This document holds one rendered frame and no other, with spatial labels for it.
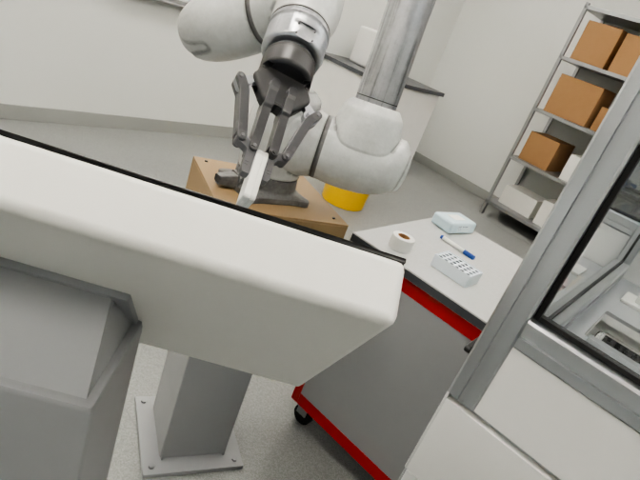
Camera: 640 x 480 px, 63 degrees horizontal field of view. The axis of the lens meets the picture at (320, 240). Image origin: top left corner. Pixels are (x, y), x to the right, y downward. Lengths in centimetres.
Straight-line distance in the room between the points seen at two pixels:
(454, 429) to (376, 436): 99
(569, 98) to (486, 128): 110
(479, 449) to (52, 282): 54
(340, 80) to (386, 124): 354
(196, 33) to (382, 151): 50
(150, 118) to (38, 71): 84
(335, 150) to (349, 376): 79
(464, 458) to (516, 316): 21
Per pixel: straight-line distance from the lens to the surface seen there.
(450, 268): 153
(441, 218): 189
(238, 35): 87
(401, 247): 154
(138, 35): 407
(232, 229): 34
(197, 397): 156
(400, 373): 159
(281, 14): 78
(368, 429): 173
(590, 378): 66
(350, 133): 119
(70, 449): 47
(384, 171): 120
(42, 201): 36
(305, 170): 123
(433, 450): 77
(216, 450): 175
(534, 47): 590
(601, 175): 61
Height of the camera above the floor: 134
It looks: 24 degrees down
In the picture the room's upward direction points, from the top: 21 degrees clockwise
